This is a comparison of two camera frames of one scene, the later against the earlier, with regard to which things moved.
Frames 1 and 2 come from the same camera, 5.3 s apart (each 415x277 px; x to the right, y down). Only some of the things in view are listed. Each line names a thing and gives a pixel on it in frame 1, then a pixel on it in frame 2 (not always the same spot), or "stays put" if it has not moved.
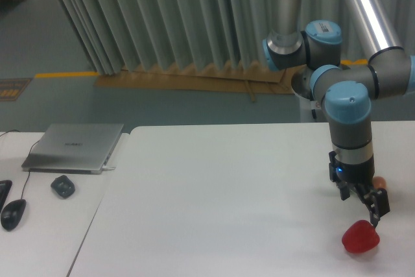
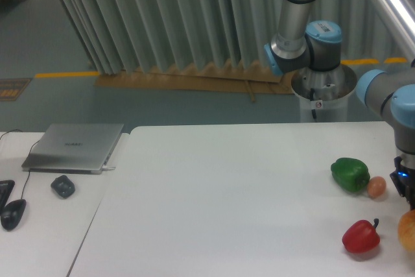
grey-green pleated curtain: x=185 y=16 stays put
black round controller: x=63 y=186 stays put
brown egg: x=379 y=182 stays put
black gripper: x=360 y=174 to x=404 y=180
